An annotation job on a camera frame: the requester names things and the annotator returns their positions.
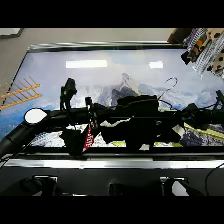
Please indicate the black garment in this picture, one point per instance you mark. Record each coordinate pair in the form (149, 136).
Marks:
(140, 130)

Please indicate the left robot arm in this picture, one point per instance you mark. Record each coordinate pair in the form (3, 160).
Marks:
(56, 118)

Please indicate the heap of clothes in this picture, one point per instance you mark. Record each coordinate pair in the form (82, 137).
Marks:
(205, 50)

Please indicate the wooden rack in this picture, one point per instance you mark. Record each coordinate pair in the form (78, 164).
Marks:
(20, 90)

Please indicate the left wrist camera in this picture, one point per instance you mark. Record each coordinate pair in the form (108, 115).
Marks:
(68, 90)

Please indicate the silver frame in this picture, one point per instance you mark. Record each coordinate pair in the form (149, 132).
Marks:
(100, 163)

